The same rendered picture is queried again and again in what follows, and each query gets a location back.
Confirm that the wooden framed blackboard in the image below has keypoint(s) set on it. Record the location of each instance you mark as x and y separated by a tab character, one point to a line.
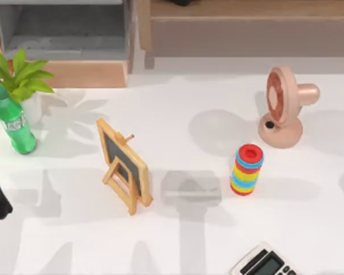
123	160

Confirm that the stack of coloured rings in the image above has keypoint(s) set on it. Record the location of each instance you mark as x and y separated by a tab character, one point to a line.
248	172

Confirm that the pale wooden drawer front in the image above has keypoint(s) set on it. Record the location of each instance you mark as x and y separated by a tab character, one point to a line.
83	73

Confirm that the pink desk fan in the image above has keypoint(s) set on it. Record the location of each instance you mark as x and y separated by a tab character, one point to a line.
283	111

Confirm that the wooden open shelf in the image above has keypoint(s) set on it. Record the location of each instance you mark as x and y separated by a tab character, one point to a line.
246	31

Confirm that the black object on shelf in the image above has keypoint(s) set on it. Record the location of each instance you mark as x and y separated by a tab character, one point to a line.
181	2

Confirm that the grey pierced drawer inside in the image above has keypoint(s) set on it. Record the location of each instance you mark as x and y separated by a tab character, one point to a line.
66	31

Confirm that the white calculator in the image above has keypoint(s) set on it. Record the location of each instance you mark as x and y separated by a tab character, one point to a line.
265	262

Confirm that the green bottle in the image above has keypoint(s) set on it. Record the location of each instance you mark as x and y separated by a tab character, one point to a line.
15	126

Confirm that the green plant in white pot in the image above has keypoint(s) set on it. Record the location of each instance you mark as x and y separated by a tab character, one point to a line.
20	77

